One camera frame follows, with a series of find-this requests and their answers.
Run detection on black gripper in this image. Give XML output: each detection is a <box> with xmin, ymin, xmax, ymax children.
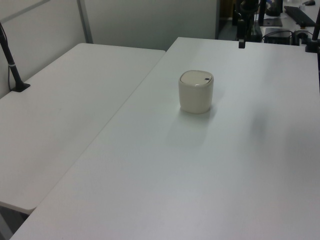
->
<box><xmin>236</xmin><ymin>19</ymin><xmax>248</xmax><ymax>49</ymax></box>

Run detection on beige trash bin lid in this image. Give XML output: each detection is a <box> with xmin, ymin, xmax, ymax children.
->
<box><xmin>179</xmin><ymin>70</ymin><xmax>214</xmax><ymax>88</ymax></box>

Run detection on grey metal partition post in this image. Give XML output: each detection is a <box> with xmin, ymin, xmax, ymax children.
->
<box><xmin>76</xmin><ymin>0</ymin><xmax>94</xmax><ymax>45</ymax></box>

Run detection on flat black pad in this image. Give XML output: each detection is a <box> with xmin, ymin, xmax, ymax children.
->
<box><xmin>261</xmin><ymin>18</ymin><xmax>284</xmax><ymax>28</ymax></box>

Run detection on cream plastic trash bin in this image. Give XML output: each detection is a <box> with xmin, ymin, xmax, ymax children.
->
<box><xmin>178</xmin><ymin>70</ymin><xmax>216</xmax><ymax>115</ymax></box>

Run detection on black electronics box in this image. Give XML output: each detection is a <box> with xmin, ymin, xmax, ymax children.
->
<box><xmin>263</xmin><ymin>27</ymin><xmax>295</xmax><ymax>45</ymax></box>

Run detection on white side table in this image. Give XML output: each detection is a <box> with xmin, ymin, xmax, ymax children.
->
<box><xmin>0</xmin><ymin>42</ymin><xmax>167</xmax><ymax>240</ymax></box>

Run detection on black cylindrical container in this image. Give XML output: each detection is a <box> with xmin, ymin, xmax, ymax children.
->
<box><xmin>264</xmin><ymin>0</ymin><xmax>285</xmax><ymax>18</ymax></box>

